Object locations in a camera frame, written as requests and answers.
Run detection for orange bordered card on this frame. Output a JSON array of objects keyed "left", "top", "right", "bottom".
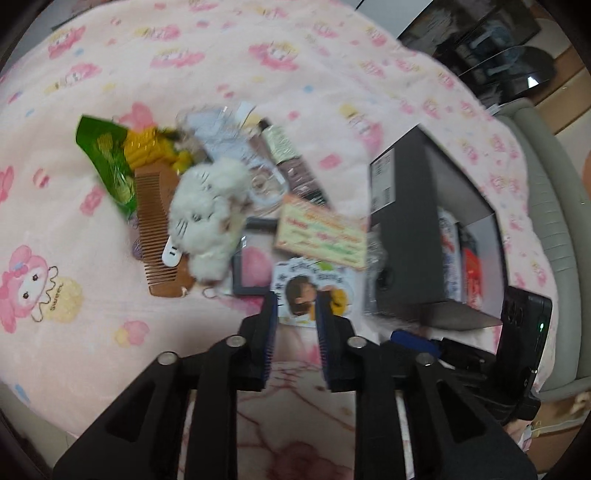
[{"left": 274, "top": 194, "right": 369, "bottom": 269}]

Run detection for clear plastic wrapper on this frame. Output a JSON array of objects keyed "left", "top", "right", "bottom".
[{"left": 362, "top": 231, "right": 394, "bottom": 315}]

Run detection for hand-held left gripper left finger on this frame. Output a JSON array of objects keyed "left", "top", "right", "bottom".
[{"left": 53, "top": 293, "right": 280, "bottom": 480}]

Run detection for black framed pink compact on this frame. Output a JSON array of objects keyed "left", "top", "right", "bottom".
[{"left": 231, "top": 217, "right": 280, "bottom": 296}]

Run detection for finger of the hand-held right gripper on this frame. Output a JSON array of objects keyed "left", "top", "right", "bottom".
[{"left": 390, "top": 329, "right": 499, "bottom": 372}]

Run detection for green snack packet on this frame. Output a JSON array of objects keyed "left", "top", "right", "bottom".
[{"left": 76, "top": 115, "right": 139, "bottom": 223}]

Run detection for brown wooden comb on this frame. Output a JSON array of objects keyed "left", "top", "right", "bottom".
[{"left": 134, "top": 166, "right": 193, "bottom": 299}]

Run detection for white plush cat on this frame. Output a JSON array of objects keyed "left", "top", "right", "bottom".
[{"left": 167, "top": 157, "right": 252, "bottom": 298}]

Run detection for grey padded headboard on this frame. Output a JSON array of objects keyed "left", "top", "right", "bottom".
[{"left": 496, "top": 99, "right": 591, "bottom": 402}]

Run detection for blue white picture book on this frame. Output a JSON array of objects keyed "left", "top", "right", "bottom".
[{"left": 436, "top": 208, "right": 463, "bottom": 302}]

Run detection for clear round dish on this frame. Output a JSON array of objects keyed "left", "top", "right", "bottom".
[{"left": 245, "top": 157, "right": 288, "bottom": 216}]

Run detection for round cartoon figure card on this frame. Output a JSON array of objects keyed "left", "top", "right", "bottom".
[{"left": 270, "top": 258, "right": 357, "bottom": 326}]

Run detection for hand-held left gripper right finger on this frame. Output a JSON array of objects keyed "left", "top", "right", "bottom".
[{"left": 315, "top": 288, "right": 539, "bottom": 480}]

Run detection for black cardboard box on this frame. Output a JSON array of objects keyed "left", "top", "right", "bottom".
[{"left": 368, "top": 124, "right": 509, "bottom": 330}]

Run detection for white hair clip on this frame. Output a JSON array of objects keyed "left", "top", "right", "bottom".
[{"left": 163, "top": 234, "right": 184, "bottom": 267}]

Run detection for brown green cream tube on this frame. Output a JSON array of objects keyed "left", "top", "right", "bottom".
[{"left": 257, "top": 119, "right": 329, "bottom": 206}]

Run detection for clear plastic bag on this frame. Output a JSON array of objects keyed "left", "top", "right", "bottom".
[{"left": 178, "top": 104, "right": 259, "bottom": 163}]

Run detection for red packet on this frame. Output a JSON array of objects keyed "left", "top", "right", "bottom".
[{"left": 462, "top": 231, "right": 484, "bottom": 310}]

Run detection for pink printed blanket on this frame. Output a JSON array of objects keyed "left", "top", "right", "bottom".
[{"left": 0, "top": 0, "right": 560, "bottom": 480}]

